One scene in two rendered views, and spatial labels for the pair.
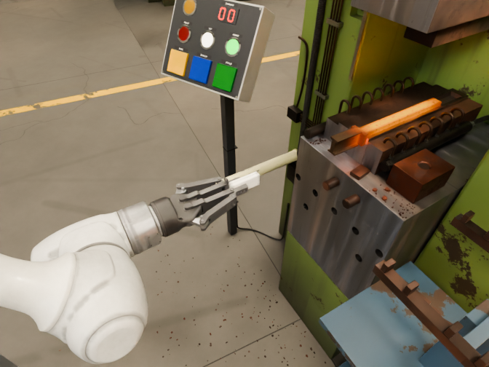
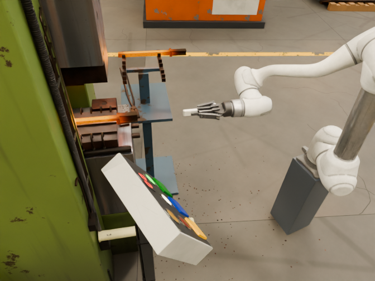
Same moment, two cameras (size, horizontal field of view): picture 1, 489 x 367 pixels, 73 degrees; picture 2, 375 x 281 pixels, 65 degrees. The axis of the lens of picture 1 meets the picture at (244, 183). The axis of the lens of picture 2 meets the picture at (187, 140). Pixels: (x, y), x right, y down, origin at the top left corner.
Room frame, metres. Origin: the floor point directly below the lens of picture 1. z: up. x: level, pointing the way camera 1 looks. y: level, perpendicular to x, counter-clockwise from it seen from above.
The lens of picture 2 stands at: (1.59, 0.35, 1.88)
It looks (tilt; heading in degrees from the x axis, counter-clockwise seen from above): 43 degrees down; 198
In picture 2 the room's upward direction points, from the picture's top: 3 degrees clockwise
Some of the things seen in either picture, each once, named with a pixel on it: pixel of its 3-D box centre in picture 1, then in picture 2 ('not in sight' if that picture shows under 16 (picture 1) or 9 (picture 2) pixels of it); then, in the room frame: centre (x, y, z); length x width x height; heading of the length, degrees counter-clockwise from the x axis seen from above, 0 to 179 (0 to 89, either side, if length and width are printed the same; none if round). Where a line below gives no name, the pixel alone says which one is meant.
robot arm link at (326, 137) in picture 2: not in sight; (327, 145); (0.21, 0.71, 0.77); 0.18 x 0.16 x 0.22; 14
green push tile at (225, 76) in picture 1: (225, 77); (162, 188); (0.99, 0.06, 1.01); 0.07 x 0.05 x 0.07; 56
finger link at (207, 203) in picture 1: (210, 202); (207, 108); (0.46, 0.07, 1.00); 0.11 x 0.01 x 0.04; 120
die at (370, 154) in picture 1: (402, 119); (70, 132); (0.82, -0.47, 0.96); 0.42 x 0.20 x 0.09; 121
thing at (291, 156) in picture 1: (252, 172); (147, 228); (0.96, -0.03, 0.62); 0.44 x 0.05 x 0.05; 121
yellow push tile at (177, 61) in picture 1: (178, 62); (195, 229); (1.10, 0.23, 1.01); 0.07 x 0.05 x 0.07; 56
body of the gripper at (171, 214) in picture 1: (177, 211); (221, 109); (0.43, 0.13, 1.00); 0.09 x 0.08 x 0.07; 121
